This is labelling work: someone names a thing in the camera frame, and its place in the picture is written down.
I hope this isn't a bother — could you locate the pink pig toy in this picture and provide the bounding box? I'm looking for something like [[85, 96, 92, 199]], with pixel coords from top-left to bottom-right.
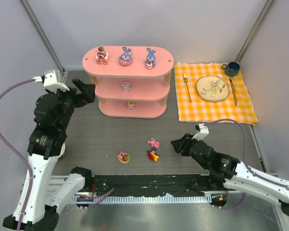
[[148, 138, 160, 149]]

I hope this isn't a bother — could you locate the red yellow bird toy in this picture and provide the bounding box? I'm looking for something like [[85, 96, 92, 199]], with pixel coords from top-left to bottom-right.
[[146, 147, 160, 162]]

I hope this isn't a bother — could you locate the pink bear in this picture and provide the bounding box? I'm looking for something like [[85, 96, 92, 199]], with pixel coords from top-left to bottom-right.
[[117, 152, 130, 164], [95, 46, 109, 65]]

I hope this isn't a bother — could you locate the purple bunny with cake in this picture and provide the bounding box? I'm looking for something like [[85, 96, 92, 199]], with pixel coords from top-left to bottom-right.
[[145, 48, 156, 69]]

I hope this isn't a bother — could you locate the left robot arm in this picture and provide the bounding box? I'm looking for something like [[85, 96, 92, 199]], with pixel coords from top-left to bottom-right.
[[2, 78, 95, 231]]

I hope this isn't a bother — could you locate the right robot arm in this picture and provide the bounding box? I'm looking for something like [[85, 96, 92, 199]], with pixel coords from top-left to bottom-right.
[[171, 133, 289, 216]]

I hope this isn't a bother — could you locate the white pink toy middle shelf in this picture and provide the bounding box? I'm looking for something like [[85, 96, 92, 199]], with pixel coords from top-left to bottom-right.
[[121, 82, 131, 91]]

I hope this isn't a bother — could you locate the pink three-tier wooden shelf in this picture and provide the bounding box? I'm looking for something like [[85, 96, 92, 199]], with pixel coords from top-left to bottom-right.
[[82, 46, 174, 119]]

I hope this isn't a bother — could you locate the pink toy with yellow hat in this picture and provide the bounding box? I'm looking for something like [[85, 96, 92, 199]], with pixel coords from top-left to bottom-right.
[[128, 101, 134, 110]]

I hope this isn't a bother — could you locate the white ceramic bowl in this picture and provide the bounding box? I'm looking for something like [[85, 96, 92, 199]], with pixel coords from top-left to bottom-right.
[[58, 143, 66, 159]]

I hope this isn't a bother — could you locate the cream decorated ceramic plate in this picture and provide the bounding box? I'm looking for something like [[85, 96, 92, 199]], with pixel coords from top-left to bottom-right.
[[196, 76, 229, 102]]

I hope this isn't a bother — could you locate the yellow white checkered cloth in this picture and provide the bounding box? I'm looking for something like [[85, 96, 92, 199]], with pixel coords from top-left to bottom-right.
[[174, 63, 258, 125]]

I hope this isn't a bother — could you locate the gold fork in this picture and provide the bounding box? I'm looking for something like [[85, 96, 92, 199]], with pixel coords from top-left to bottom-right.
[[183, 74, 192, 103]]

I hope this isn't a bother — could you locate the gold knife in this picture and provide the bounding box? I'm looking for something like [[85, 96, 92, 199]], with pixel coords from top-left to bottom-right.
[[229, 79, 237, 106]]

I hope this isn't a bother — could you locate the dark blue ceramic mug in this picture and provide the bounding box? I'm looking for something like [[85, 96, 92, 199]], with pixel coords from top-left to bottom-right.
[[221, 62, 240, 77]]

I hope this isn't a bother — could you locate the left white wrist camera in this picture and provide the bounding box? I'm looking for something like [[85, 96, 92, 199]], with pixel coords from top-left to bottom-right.
[[32, 69, 69, 93]]

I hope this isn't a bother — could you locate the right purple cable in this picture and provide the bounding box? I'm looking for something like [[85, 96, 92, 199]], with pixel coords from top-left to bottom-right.
[[207, 119, 289, 209]]

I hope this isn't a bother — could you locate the purple cable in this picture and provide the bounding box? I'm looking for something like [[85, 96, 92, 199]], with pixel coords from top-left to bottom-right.
[[207, 119, 289, 209], [0, 78, 43, 231]]

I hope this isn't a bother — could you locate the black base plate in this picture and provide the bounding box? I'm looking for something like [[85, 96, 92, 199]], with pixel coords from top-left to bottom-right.
[[92, 174, 226, 197]]

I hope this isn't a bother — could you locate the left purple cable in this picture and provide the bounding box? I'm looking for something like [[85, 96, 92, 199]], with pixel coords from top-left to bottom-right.
[[0, 78, 43, 231]]

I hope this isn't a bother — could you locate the white slotted cable duct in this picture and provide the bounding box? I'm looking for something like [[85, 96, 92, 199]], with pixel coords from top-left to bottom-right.
[[69, 193, 212, 205]]

